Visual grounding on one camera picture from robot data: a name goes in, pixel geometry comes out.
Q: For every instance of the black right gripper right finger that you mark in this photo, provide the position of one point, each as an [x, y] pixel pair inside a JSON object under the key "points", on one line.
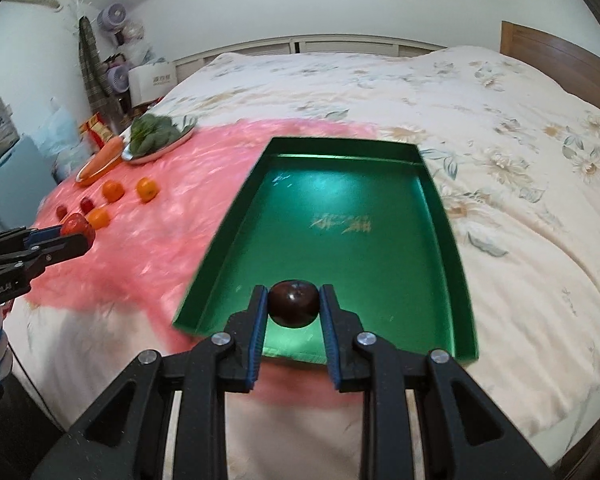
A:
{"points": [[357, 360]]}

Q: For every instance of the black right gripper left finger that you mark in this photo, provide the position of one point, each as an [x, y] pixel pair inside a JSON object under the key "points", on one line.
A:
{"points": [[233, 356]]}

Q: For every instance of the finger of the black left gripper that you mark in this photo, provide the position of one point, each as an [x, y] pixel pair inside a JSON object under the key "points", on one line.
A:
{"points": [[37, 237], [55, 251]]}

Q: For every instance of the red apple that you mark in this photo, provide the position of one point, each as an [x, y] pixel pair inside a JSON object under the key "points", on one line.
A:
{"points": [[78, 224]]}

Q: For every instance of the small red plum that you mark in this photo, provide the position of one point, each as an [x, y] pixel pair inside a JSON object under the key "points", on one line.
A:
{"points": [[61, 212], [86, 205]]}

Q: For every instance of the orange tangerine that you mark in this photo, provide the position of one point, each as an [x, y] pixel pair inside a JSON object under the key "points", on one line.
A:
{"points": [[112, 191], [98, 218], [147, 189]]}

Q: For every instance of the dark purple plum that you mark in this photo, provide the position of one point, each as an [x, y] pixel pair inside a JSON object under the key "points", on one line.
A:
{"points": [[294, 304]]}

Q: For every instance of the orange oval plate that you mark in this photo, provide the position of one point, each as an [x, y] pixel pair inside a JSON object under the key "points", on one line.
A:
{"points": [[96, 168]]}

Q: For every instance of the pink plastic sheet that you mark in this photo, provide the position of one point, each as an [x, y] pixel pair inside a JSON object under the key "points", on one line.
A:
{"points": [[86, 318]]}

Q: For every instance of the orange carrot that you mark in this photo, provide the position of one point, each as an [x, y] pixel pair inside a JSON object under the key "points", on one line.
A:
{"points": [[109, 153]]}

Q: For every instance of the red yellow snack bag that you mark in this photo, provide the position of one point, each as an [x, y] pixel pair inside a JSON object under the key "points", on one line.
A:
{"points": [[96, 131]]}

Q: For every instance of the green rectangular tray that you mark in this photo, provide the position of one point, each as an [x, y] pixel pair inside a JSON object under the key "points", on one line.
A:
{"points": [[363, 216]]}

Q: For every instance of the silver plate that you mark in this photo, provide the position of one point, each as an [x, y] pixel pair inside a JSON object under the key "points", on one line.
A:
{"points": [[127, 157]]}

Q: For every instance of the hanging plaid cloth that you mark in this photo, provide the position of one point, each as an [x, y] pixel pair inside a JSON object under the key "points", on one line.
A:
{"points": [[93, 73]]}

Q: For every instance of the green leafy vegetable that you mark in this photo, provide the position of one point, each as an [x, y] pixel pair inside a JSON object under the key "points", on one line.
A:
{"points": [[151, 133]]}

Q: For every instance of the white cardboard box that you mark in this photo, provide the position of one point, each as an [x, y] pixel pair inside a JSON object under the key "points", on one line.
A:
{"points": [[150, 82]]}

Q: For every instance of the purple fan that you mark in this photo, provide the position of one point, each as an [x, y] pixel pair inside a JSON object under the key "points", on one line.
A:
{"points": [[112, 18]]}

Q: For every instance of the floral bed duvet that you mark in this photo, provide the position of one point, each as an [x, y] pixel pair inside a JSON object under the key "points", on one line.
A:
{"points": [[452, 200]]}

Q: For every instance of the wooden headboard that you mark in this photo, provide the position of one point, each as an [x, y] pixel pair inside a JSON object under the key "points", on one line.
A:
{"points": [[577, 70]]}

